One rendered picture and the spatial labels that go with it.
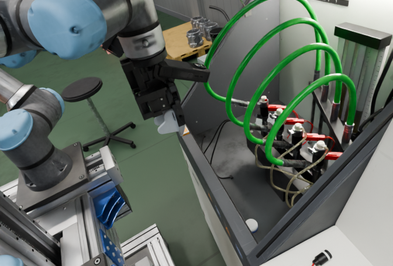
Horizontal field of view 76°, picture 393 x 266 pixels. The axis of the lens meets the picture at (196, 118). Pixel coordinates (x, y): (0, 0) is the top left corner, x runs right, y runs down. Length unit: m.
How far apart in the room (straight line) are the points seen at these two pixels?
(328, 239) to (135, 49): 0.59
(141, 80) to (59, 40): 0.18
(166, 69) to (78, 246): 0.60
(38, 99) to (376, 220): 0.96
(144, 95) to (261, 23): 0.72
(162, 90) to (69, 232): 0.59
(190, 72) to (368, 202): 0.44
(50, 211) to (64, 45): 0.76
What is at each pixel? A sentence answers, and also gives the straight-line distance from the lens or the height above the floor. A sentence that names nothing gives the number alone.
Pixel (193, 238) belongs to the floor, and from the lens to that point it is 1.83.
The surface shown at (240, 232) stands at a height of 0.95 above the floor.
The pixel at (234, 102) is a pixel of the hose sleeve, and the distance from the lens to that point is 0.75.
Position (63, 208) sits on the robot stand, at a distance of 1.00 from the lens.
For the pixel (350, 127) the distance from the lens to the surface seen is 0.69.
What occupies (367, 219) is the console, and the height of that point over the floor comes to 1.06.
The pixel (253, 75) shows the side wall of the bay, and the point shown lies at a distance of 1.16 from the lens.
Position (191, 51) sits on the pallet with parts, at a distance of 3.77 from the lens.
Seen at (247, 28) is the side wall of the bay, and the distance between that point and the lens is 1.06.
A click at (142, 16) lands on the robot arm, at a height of 1.51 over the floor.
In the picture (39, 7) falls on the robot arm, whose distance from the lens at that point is 0.34.
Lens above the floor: 1.60
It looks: 37 degrees down
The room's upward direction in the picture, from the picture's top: 14 degrees counter-clockwise
